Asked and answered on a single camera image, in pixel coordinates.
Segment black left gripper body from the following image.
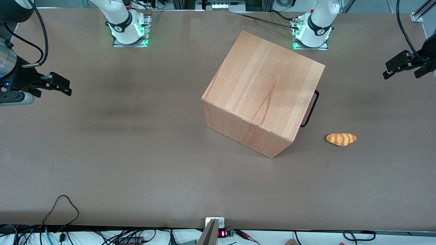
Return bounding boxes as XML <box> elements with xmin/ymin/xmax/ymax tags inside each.
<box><xmin>408</xmin><ymin>32</ymin><xmax>436</xmax><ymax>79</ymax></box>

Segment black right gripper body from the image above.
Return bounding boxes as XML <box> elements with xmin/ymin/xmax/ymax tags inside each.
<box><xmin>0</xmin><ymin>58</ymin><xmax>52</xmax><ymax>98</ymax></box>

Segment light wooden drawer cabinet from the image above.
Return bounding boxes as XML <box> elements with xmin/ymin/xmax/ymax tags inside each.
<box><xmin>202</xmin><ymin>30</ymin><xmax>326</xmax><ymax>159</ymax></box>

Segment aluminium corner profile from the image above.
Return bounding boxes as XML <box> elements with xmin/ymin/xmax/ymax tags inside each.
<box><xmin>410</xmin><ymin>0</ymin><xmax>436</xmax><ymax>23</ymax></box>

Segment toy bread roll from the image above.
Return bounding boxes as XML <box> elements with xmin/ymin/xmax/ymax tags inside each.
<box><xmin>326</xmin><ymin>133</ymin><xmax>357</xmax><ymax>147</ymax></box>

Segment orange and black device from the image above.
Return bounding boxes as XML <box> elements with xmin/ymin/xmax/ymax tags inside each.
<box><xmin>119</xmin><ymin>236</ymin><xmax>145</xmax><ymax>245</ymax></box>

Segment white power strip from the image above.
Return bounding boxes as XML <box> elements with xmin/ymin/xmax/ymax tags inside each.
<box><xmin>206</xmin><ymin>1</ymin><xmax>246</xmax><ymax>11</ymax></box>

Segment red and black clip leads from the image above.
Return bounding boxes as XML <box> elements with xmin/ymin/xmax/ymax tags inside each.
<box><xmin>234</xmin><ymin>229</ymin><xmax>261</xmax><ymax>245</ymax></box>

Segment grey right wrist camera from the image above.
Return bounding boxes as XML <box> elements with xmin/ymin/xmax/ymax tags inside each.
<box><xmin>0</xmin><ymin>91</ymin><xmax>35</xmax><ymax>107</ymax></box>

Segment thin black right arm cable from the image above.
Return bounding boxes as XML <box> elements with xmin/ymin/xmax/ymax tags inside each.
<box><xmin>3</xmin><ymin>22</ymin><xmax>45</xmax><ymax>59</ymax></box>

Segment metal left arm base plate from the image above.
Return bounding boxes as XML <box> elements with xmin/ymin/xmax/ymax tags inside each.
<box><xmin>291</xmin><ymin>17</ymin><xmax>329</xmax><ymax>51</ymax></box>

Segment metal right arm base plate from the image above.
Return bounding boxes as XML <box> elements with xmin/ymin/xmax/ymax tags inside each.
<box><xmin>112</xmin><ymin>14</ymin><xmax>152</xmax><ymax>48</ymax></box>

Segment black looped cable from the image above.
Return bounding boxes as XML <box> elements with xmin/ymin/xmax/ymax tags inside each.
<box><xmin>42</xmin><ymin>195</ymin><xmax>80</xmax><ymax>243</ymax></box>

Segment long black table cable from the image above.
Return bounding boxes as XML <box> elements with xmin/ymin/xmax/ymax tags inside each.
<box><xmin>237</xmin><ymin>12</ymin><xmax>297</xmax><ymax>29</ymax></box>

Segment black coiled cable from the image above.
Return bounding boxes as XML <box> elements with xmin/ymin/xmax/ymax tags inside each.
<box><xmin>343</xmin><ymin>230</ymin><xmax>377</xmax><ymax>242</ymax></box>

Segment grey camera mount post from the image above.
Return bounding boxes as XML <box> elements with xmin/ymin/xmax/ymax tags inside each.
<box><xmin>197</xmin><ymin>218</ymin><xmax>219</xmax><ymax>245</ymax></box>

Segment small metal bracket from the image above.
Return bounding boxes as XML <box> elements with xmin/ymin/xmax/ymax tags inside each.
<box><xmin>205</xmin><ymin>217</ymin><xmax>225</xmax><ymax>229</ymax></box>

